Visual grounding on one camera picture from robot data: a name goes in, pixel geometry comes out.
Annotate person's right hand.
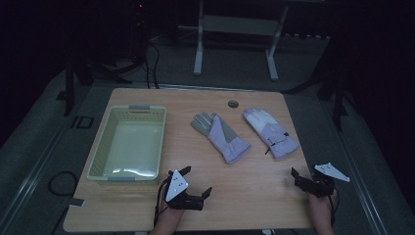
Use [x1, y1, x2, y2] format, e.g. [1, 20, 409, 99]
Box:
[307, 189, 339, 223]

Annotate purple glove with grey palm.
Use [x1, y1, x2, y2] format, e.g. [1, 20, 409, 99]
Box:
[190, 112, 252, 165]

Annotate black hanging cables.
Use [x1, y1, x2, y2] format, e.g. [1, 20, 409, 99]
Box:
[144, 41, 161, 90]

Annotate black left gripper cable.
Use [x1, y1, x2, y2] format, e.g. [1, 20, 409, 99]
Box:
[153, 177, 173, 227]

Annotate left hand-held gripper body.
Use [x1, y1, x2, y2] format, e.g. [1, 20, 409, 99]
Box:
[164, 168, 205, 211]

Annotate black metal stand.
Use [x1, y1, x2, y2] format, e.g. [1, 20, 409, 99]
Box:
[63, 55, 133, 118]
[283, 32, 351, 132]

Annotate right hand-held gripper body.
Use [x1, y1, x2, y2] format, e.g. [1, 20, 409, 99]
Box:
[304, 162, 350, 198]

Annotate dark device with red light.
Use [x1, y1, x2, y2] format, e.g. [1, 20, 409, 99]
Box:
[129, 0, 152, 64]

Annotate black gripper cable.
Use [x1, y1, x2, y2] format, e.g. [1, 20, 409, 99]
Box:
[327, 189, 341, 228]
[153, 177, 173, 227]

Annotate light green plastic basket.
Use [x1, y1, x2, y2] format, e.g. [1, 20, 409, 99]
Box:
[86, 104, 167, 182]

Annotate black looped floor cable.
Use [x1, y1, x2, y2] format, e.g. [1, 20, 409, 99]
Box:
[47, 170, 79, 198]

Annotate purple white glove black strap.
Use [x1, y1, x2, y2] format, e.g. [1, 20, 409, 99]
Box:
[243, 108, 300, 161]

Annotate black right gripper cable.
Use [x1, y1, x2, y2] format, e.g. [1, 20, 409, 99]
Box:
[327, 189, 341, 228]

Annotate white metal desk frame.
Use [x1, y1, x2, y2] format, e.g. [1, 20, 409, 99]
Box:
[193, 0, 290, 82]

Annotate person's left hand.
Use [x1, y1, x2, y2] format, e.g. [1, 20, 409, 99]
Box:
[158, 200, 186, 226]

